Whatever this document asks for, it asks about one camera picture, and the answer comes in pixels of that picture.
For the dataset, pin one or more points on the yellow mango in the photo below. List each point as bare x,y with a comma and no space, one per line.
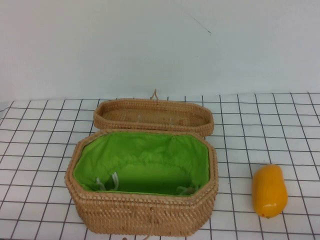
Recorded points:
269,190

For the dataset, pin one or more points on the woven rattan basket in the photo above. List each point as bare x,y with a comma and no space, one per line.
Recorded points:
140,212

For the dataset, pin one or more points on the white black-grid tablecloth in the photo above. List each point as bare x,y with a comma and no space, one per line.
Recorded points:
262,140

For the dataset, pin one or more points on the woven rattan basket lid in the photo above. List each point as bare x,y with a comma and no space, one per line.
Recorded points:
155,105

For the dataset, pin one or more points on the green fabric basket liner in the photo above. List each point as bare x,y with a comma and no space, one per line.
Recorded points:
150,155

